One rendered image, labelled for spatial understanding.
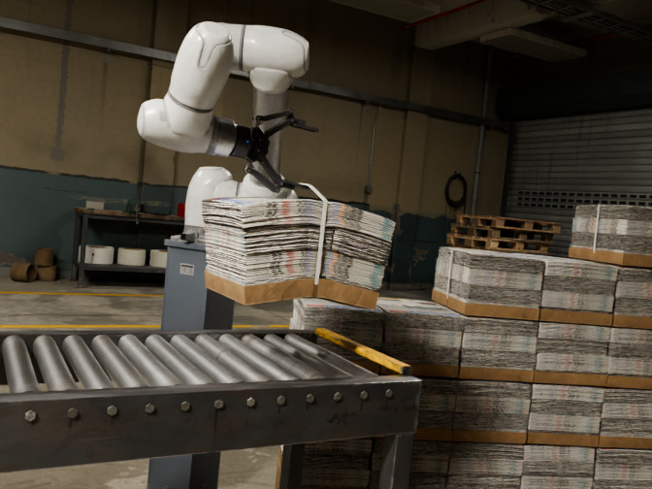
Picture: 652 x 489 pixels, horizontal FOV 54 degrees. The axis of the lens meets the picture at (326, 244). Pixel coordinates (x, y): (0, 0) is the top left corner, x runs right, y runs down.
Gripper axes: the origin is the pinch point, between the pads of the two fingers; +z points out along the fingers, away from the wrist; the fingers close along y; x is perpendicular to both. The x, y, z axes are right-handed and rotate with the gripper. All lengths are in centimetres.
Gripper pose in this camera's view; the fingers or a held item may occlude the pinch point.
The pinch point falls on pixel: (308, 156)
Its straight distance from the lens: 160.3
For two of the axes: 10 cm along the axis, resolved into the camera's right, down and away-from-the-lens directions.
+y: -1.8, 9.8, 0.4
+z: 8.6, 1.4, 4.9
